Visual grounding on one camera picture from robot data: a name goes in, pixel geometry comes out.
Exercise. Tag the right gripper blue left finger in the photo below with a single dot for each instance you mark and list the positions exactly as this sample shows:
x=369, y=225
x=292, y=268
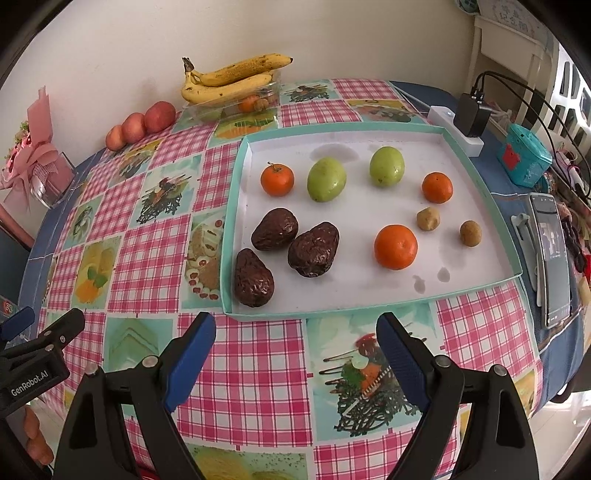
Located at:
x=184, y=357

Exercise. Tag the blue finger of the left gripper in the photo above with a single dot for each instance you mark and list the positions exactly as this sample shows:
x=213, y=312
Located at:
x=16, y=324

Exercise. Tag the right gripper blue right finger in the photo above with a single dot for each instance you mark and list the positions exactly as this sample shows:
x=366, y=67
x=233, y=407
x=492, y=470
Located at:
x=407, y=357

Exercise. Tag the orange tangerine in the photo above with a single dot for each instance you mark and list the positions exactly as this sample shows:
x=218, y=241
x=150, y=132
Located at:
x=395, y=247
x=437, y=188
x=277, y=180

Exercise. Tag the dark brown avocado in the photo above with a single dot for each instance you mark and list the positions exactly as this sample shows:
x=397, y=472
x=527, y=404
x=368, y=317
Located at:
x=278, y=228
x=313, y=252
x=253, y=283

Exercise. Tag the green pear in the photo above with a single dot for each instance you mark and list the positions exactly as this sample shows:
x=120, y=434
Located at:
x=387, y=167
x=326, y=180

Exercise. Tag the person's left hand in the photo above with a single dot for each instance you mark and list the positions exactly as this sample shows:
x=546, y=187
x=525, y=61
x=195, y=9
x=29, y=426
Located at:
x=36, y=445

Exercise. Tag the pink checkered tablecloth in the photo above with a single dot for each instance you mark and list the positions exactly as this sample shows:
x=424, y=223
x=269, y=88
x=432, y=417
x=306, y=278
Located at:
x=138, y=250

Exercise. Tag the small brown kiwi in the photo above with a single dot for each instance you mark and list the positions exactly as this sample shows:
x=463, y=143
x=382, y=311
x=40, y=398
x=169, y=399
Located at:
x=428, y=219
x=471, y=233

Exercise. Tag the pink flower bouquet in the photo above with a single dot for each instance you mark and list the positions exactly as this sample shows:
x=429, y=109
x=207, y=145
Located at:
x=34, y=167

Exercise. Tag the white phone stand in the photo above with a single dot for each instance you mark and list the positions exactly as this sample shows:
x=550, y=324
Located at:
x=521, y=224

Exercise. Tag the teal white tray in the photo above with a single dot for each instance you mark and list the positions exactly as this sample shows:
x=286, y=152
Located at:
x=444, y=266

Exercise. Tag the black smartphone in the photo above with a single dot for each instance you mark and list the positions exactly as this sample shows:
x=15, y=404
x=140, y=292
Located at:
x=553, y=265

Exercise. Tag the orange tangerine in tray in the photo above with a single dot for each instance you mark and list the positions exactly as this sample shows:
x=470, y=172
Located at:
x=277, y=180

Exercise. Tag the red apple left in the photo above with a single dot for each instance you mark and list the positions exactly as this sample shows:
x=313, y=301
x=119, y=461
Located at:
x=114, y=140

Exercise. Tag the red apple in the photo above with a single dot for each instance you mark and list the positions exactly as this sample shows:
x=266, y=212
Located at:
x=114, y=140
x=159, y=116
x=133, y=128

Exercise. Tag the green pear in tray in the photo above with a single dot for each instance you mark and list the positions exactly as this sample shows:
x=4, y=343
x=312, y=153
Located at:
x=387, y=167

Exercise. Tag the red apple middle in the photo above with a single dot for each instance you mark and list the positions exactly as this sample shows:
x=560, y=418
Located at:
x=133, y=128

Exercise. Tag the white power strip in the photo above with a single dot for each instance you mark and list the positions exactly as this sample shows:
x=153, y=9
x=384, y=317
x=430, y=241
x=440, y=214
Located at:
x=444, y=117

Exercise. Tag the teal small box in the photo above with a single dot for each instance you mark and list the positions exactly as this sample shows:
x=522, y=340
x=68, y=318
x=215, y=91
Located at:
x=524, y=156

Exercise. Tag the red apple right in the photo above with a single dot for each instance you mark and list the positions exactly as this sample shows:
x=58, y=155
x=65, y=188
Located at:
x=159, y=116

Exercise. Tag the clear plastic fruit container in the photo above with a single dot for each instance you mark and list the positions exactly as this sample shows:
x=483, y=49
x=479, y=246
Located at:
x=257, y=102

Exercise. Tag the black power adapter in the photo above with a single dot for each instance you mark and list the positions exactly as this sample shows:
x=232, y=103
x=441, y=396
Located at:
x=472, y=115

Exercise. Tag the yellow banana bunch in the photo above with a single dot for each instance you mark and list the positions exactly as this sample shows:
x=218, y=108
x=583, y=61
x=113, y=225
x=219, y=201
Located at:
x=231, y=82

